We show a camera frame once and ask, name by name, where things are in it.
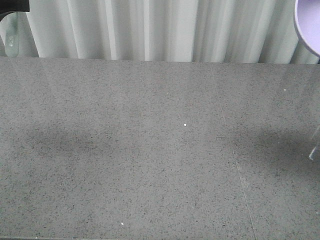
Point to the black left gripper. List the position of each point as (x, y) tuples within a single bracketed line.
[(12, 6)]

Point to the mint green plastic spoon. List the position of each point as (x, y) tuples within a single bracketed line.
[(12, 35)]

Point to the purple plastic bowl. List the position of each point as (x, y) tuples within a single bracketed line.
[(307, 24)]

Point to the white pleated curtain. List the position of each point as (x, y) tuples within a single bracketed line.
[(236, 31)]

